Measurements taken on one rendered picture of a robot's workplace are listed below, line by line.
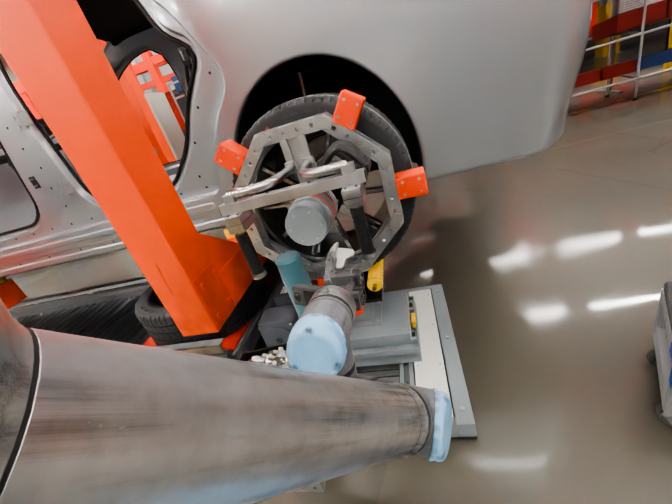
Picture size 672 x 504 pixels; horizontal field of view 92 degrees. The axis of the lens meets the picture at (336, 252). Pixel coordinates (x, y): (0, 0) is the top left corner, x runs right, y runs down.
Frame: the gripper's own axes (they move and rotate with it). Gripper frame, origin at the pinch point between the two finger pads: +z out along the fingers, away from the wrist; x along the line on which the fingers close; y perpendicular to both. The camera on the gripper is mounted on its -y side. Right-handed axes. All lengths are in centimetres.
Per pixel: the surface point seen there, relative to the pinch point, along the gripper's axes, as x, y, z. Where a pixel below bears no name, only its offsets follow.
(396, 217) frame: 6.4, 15.3, 28.2
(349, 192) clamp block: 18.9, 5.2, 3.5
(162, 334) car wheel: -37, -100, 43
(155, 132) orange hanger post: 96, -248, 281
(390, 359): -57, 5, 44
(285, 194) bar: 20.7, -12.2, 6.5
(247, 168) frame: 29.6, -29.2, 24.2
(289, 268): -3.5, -20.3, 18.3
